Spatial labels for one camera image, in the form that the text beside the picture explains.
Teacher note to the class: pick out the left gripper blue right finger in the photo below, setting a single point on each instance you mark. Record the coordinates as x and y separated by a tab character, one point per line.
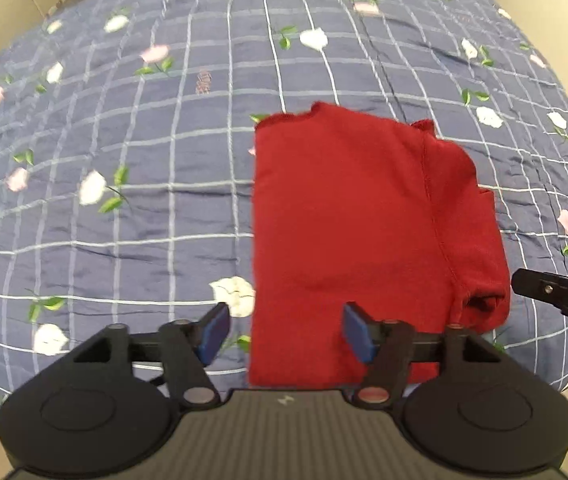
385	348

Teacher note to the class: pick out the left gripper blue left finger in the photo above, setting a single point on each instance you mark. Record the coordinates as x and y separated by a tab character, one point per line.
187	348

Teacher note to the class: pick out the red knit sweater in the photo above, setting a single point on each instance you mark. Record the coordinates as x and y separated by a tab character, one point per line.
349	206

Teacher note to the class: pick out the blue floral checked quilt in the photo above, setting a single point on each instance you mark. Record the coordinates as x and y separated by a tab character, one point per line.
126	151

